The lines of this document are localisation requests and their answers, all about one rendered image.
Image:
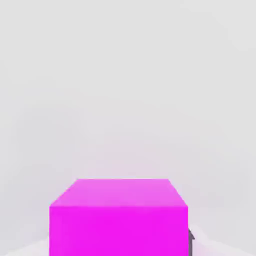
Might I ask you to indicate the small magenta cube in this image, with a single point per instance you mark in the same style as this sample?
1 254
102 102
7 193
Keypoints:
118 226

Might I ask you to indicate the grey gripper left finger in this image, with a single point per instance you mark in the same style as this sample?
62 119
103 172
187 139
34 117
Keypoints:
38 251

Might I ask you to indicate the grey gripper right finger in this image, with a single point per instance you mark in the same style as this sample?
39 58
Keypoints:
191 243

